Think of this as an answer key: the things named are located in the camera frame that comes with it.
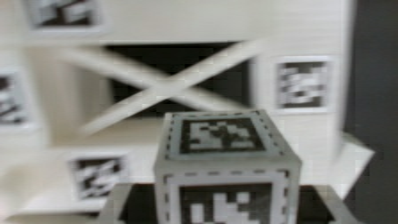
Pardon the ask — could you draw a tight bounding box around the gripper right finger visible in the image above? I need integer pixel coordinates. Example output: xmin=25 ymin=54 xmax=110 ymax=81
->
xmin=299 ymin=185 xmax=363 ymax=224

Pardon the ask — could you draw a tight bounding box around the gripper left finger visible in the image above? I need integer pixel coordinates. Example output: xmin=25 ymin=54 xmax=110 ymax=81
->
xmin=98 ymin=183 xmax=157 ymax=224

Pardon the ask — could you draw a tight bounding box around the white chair seat part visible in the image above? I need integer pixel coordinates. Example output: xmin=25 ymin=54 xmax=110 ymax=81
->
xmin=0 ymin=136 xmax=373 ymax=223

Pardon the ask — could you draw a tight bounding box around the white marker cube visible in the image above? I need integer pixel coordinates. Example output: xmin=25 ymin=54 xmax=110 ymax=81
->
xmin=155 ymin=110 xmax=302 ymax=224

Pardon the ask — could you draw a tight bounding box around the white chair back part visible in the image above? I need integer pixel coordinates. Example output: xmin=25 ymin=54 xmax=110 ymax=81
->
xmin=0 ymin=0 xmax=354 ymax=162

